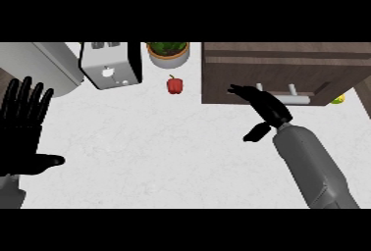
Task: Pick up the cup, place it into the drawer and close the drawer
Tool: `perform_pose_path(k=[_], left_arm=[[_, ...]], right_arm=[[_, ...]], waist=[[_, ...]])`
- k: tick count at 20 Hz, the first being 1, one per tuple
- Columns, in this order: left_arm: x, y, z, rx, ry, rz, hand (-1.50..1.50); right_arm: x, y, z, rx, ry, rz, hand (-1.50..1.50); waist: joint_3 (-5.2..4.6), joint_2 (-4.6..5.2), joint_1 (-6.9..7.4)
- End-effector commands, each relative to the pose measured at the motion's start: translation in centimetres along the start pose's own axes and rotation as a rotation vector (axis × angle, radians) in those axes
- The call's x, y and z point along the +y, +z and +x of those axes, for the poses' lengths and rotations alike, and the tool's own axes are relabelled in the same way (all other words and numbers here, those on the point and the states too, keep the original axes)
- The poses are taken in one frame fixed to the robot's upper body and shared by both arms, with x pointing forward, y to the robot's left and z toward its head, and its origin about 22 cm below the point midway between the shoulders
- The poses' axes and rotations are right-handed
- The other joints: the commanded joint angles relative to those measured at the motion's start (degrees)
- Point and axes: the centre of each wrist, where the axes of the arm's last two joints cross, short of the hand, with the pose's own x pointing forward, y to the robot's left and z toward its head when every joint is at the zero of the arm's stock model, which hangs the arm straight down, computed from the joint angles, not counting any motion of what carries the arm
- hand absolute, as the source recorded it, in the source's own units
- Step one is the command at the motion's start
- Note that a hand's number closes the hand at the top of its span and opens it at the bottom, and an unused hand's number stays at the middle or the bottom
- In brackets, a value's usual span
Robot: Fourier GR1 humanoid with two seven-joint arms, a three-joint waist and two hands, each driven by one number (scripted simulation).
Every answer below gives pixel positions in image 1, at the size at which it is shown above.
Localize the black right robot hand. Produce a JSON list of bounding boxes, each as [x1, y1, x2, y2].
[[227, 83, 295, 143]]

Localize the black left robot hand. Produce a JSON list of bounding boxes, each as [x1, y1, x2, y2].
[[0, 75, 67, 176]]

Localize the brown wooden drawer cabinet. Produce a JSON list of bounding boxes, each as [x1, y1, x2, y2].
[[200, 41, 371, 107]]

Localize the yellow green cup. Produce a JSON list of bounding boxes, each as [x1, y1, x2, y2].
[[330, 93, 346, 105]]

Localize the pale grey appliance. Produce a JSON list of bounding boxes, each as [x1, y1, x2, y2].
[[0, 41, 86, 99]]

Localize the red bell pepper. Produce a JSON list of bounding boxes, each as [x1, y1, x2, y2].
[[166, 75, 187, 95]]

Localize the potted green plant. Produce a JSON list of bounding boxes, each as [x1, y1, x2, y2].
[[145, 41, 191, 70]]

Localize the silver toaster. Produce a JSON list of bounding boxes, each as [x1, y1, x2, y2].
[[79, 41, 145, 91]]

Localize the silver drawer handle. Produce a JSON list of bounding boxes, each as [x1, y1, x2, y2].
[[255, 82, 314, 106]]

